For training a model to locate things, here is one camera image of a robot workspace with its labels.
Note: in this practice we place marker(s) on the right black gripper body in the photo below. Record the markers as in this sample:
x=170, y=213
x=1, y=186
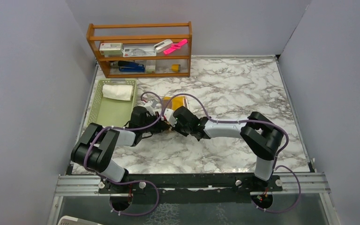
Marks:
x=184, y=130

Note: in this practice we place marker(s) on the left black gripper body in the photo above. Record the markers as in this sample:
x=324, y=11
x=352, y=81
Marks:
x=149, y=119

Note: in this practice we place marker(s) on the brown yellow towels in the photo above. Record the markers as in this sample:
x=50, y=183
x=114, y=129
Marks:
x=174, y=104

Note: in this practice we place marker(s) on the white towel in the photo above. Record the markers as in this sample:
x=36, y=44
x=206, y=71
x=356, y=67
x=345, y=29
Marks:
x=118, y=92

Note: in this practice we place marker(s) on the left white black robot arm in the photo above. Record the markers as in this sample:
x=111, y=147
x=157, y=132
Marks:
x=95, y=148

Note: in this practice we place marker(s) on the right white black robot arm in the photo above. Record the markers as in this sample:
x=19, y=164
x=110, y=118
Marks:
x=260, y=134

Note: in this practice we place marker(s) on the green plastic basket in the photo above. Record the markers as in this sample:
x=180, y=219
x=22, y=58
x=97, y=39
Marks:
x=110, y=112

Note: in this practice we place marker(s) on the white small box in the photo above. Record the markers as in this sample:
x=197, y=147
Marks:
x=150, y=66

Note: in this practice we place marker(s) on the blue stapler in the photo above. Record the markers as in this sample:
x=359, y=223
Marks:
x=127, y=66

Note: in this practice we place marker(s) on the yellow small object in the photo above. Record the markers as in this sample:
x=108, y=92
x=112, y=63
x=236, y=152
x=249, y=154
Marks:
x=176, y=68

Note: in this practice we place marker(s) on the white flat package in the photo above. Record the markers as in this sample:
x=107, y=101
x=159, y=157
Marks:
x=139, y=51

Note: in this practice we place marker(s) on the wooden shelf rack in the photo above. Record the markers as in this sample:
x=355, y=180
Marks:
x=143, y=35

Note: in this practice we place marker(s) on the white green box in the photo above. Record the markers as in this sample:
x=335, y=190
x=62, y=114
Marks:
x=111, y=49

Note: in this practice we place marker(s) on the pink plastic tool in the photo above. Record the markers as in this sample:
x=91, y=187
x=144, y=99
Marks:
x=175, y=47

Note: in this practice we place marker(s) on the white stapler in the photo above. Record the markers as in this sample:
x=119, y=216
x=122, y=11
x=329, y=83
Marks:
x=163, y=45

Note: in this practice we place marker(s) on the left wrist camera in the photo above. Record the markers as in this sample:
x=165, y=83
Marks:
x=150, y=107

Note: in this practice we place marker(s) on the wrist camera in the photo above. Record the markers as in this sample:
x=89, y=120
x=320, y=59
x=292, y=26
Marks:
x=150, y=107
x=169, y=117

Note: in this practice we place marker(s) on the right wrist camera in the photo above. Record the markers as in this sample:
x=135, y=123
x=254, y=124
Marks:
x=169, y=117

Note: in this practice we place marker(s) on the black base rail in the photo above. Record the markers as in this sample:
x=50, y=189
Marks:
x=189, y=188

